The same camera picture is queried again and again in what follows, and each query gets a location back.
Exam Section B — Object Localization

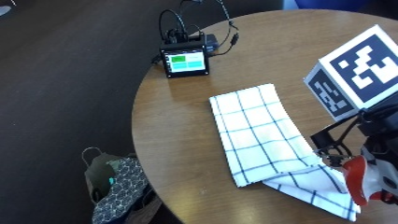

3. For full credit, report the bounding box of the long black cable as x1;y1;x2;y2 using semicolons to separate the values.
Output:
180;0;241;58

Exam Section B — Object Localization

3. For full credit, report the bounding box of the black electronics box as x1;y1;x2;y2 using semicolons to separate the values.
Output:
163;27;219;54

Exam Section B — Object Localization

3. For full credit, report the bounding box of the white marker cube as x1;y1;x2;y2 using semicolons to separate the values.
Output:
303;23;398;122

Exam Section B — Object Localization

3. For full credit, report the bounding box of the white blue checked cloth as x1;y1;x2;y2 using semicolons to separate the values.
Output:
208;82;363;222

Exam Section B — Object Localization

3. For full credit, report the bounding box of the dark green bag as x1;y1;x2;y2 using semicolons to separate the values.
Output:
82;147;123;203

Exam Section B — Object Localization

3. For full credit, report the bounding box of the black looped cable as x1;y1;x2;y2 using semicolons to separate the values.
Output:
159;8;189;45

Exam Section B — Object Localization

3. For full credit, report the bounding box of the brown bag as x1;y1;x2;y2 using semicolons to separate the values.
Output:
123;186;171;224

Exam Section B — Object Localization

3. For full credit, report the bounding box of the blue chair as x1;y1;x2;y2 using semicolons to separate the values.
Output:
293;0;369;12

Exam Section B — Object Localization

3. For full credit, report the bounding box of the small black touchscreen device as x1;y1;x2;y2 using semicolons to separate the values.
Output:
160;44;212;79

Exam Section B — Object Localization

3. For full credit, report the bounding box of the black white patterned bag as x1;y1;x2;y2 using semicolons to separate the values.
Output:
91;156;152;224

